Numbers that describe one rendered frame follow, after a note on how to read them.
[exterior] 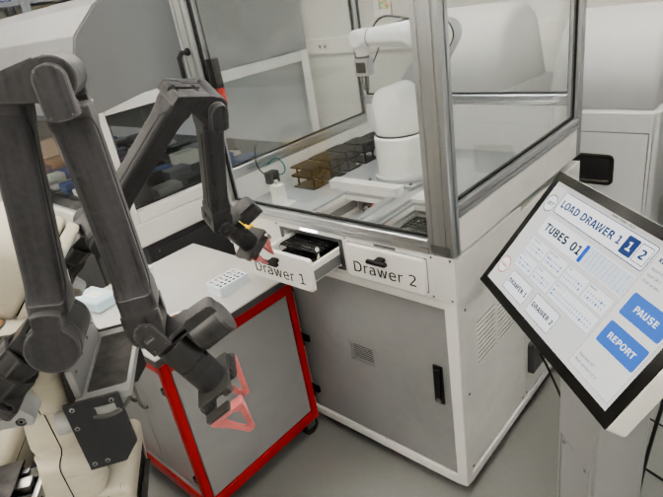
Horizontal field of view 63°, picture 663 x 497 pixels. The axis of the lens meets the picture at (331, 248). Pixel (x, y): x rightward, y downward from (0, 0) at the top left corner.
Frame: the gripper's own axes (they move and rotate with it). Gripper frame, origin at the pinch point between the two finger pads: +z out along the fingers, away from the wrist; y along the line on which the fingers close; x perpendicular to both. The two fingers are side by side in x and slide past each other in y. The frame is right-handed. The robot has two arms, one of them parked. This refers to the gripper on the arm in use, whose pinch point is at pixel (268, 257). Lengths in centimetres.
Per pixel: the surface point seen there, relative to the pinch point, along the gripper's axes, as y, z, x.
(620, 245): 17, -10, -96
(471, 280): 19, 28, -50
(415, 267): 14.0, 16.5, -39.1
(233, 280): -7.8, 12.0, 24.6
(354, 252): 13.9, 15.7, -16.5
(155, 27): 67, -37, 83
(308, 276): 0.5, 9.6, -9.4
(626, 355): -3, -11, -103
